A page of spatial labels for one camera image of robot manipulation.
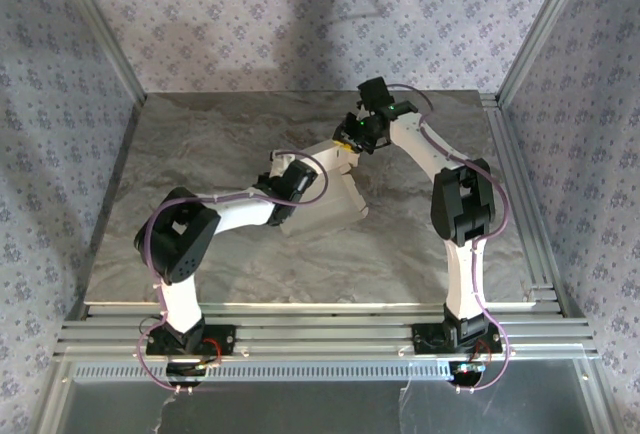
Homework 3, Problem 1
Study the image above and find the white paper box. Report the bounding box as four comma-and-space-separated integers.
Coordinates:
278, 137, 371, 238

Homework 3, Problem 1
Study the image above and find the small control circuit board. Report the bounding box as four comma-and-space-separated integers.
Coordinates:
165, 361, 221, 388
448, 361, 487, 386

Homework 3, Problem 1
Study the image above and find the grey metal sheet panel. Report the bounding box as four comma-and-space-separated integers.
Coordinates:
59, 377, 596, 434

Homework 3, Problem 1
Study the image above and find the aluminium side rail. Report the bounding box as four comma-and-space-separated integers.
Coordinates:
480, 93, 586, 318

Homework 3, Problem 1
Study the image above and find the aluminium extrusion base frame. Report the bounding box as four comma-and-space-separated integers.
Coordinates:
53, 302, 600, 363

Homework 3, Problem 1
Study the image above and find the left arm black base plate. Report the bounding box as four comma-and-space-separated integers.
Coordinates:
145, 324, 236, 356

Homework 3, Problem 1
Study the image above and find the grey slotted cable duct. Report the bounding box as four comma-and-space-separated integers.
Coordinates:
73, 359, 451, 381

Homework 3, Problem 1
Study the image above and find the aluminium corner post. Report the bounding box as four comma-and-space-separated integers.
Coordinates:
496, 0, 595, 108
49, 0, 149, 108

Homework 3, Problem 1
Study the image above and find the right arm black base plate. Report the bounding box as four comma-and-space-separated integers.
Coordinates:
411, 322, 503, 355

